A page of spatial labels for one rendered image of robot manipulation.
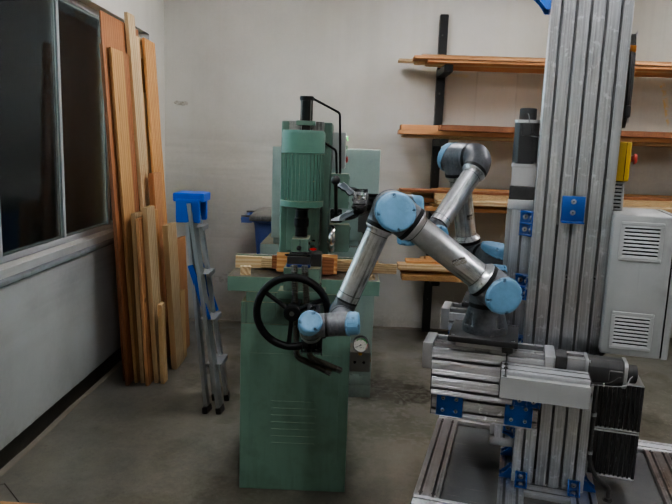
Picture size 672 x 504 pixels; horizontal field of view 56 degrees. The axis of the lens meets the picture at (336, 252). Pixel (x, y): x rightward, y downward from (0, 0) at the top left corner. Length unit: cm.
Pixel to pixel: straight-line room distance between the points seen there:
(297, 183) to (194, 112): 262
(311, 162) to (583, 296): 112
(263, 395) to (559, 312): 119
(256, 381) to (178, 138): 283
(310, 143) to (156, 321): 177
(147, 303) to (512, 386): 238
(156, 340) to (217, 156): 172
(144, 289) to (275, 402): 142
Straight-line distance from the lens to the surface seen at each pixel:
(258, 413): 266
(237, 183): 497
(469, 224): 266
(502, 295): 197
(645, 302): 229
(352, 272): 205
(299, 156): 250
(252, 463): 277
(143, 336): 382
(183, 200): 327
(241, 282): 251
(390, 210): 187
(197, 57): 507
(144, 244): 375
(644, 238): 225
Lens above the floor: 141
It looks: 9 degrees down
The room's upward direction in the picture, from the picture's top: 2 degrees clockwise
